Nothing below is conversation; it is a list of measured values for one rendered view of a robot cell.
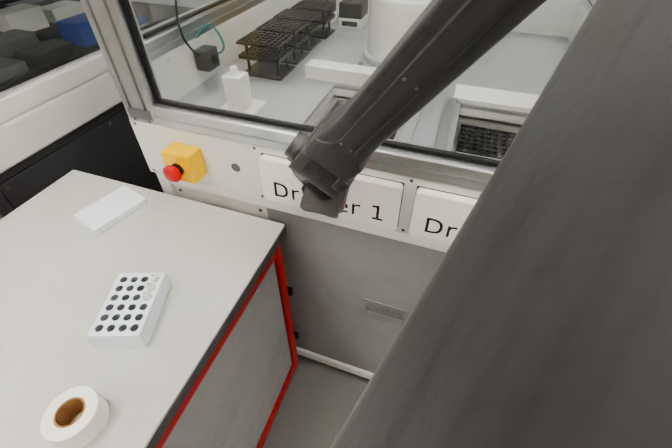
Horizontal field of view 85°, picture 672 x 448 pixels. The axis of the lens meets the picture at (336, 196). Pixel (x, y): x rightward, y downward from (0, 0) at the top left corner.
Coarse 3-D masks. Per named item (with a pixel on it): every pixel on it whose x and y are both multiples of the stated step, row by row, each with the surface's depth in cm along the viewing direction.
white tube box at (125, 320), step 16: (112, 288) 65; (128, 288) 66; (144, 288) 66; (160, 288) 66; (112, 304) 63; (128, 304) 63; (144, 304) 63; (160, 304) 66; (96, 320) 61; (112, 320) 61; (128, 320) 61; (144, 320) 61; (96, 336) 59; (112, 336) 59; (128, 336) 59; (144, 336) 60
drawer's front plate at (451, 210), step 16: (416, 192) 66; (432, 192) 65; (416, 208) 67; (432, 208) 66; (448, 208) 65; (464, 208) 64; (416, 224) 70; (432, 224) 69; (448, 224) 67; (448, 240) 70
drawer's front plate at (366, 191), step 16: (272, 160) 72; (272, 176) 75; (288, 176) 73; (368, 176) 69; (272, 192) 78; (288, 192) 76; (352, 192) 70; (368, 192) 69; (384, 192) 68; (400, 192) 66; (368, 208) 72; (384, 208) 70; (368, 224) 74; (384, 224) 73
